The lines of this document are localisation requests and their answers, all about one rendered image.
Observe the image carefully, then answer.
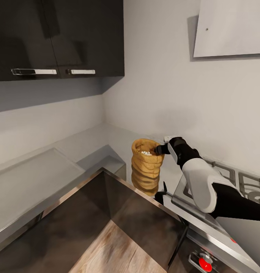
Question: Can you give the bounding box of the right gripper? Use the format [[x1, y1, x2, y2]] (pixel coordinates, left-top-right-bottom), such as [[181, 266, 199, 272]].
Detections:
[[154, 144, 171, 154]]

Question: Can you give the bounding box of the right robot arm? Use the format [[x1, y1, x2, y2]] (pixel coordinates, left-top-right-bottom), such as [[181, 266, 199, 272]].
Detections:
[[154, 136, 260, 267]]

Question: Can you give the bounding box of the popcorn bag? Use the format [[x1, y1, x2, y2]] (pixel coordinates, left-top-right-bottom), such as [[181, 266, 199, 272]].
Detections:
[[131, 138, 165, 178]]

